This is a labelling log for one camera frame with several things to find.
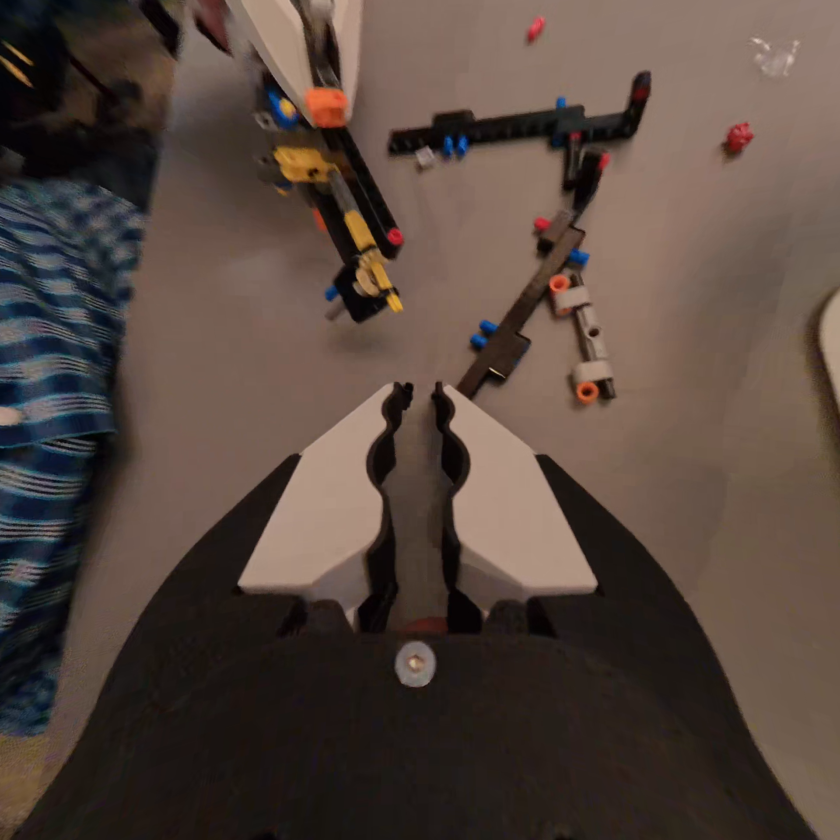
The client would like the white book stand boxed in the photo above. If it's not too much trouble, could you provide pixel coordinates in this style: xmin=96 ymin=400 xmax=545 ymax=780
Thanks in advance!
xmin=817 ymin=287 xmax=840 ymax=409

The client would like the person's plaid shirt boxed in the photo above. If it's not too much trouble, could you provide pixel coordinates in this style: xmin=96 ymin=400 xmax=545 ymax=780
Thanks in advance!
xmin=0 ymin=177 xmax=147 ymax=739

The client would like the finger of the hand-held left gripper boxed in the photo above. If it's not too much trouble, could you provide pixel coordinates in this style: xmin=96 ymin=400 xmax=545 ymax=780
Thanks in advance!
xmin=226 ymin=0 xmax=314 ymax=107
xmin=331 ymin=0 xmax=365 ymax=126

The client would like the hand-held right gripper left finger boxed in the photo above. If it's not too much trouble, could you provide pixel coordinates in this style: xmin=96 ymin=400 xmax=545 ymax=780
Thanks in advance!
xmin=236 ymin=382 xmax=416 ymax=596

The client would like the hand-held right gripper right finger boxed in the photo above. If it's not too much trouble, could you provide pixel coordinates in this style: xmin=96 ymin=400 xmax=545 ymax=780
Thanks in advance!
xmin=430 ymin=382 xmax=599 ymax=598

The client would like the grey lego connector assembly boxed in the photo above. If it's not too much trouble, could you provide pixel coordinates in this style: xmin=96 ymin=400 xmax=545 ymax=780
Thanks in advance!
xmin=548 ymin=273 xmax=618 ymax=405

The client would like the black lego chassis build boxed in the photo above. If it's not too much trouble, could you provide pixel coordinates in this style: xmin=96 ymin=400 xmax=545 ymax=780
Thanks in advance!
xmin=252 ymin=13 xmax=406 ymax=324

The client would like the small clear lego piece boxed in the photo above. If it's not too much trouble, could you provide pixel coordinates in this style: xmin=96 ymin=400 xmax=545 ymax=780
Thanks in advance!
xmin=748 ymin=36 xmax=803 ymax=77

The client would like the black lego side beam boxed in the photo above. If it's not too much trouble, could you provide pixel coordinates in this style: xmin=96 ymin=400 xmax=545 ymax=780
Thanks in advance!
xmin=387 ymin=70 xmax=653 ymax=193
xmin=456 ymin=150 xmax=613 ymax=399

